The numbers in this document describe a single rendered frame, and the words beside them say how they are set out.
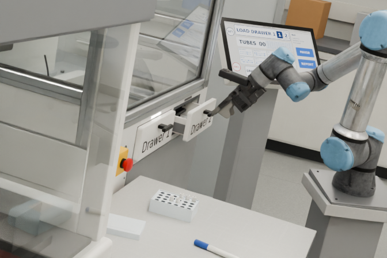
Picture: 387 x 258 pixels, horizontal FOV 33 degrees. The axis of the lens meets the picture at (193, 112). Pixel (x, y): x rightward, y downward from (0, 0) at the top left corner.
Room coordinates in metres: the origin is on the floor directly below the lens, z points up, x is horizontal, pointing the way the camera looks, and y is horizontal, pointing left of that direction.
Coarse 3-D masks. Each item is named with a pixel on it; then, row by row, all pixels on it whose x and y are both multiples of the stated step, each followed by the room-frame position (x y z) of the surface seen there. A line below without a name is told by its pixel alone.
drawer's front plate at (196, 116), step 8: (208, 104) 2.38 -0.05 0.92; (192, 112) 2.20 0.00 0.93; (200, 112) 2.29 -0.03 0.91; (192, 120) 2.21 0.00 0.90; (200, 120) 2.31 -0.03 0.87; (208, 120) 2.42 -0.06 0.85; (192, 128) 2.23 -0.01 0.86; (200, 128) 2.33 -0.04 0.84; (184, 136) 2.20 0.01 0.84; (192, 136) 2.25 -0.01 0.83
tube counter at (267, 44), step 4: (260, 40) 2.90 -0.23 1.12; (264, 40) 2.92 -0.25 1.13; (268, 40) 2.93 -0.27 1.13; (260, 44) 2.89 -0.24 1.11; (264, 44) 2.90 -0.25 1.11; (268, 44) 2.92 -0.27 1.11; (272, 44) 2.93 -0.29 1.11; (276, 44) 2.94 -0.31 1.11; (280, 44) 2.95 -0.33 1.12; (284, 44) 2.96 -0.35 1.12; (288, 44) 2.98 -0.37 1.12; (268, 48) 2.90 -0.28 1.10; (272, 48) 2.91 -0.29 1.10; (276, 48) 2.93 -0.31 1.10; (288, 48) 2.96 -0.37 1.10; (292, 48) 2.97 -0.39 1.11
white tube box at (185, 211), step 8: (160, 192) 1.76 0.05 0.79; (168, 192) 1.77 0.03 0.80; (152, 200) 1.69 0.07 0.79; (160, 200) 1.70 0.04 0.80; (168, 200) 1.71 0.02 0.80; (184, 200) 1.73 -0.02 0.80; (152, 208) 1.69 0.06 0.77; (160, 208) 1.69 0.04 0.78; (168, 208) 1.68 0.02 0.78; (176, 208) 1.68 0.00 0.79; (184, 208) 1.67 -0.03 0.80; (192, 208) 1.69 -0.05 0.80; (168, 216) 1.68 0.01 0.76; (176, 216) 1.68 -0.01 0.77; (184, 216) 1.67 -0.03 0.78; (192, 216) 1.69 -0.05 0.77
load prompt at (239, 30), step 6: (234, 24) 2.88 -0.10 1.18; (240, 30) 2.88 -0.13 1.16; (246, 30) 2.90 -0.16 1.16; (252, 30) 2.92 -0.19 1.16; (258, 30) 2.93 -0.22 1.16; (264, 30) 2.95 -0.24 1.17; (270, 30) 2.97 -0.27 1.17; (276, 30) 2.99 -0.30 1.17; (282, 30) 3.01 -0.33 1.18; (252, 36) 2.89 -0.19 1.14; (258, 36) 2.91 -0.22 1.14; (264, 36) 2.93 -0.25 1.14; (270, 36) 2.95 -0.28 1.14; (276, 36) 2.97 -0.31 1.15; (282, 36) 2.99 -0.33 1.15; (288, 36) 3.00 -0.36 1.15
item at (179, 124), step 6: (192, 102) 2.48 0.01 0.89; (186, 108) 2.47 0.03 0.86; (192, 108) 2.47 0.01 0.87; (180, 114) 2.48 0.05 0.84; (186, 114) 2.47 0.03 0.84; (174, 120) 2.23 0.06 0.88; (180, 120) 2.23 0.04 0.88; (174, 126) 2.23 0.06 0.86; (180, 126) 2.22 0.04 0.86; (174, 132) 2.23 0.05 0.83; (180, 132) 2.22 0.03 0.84
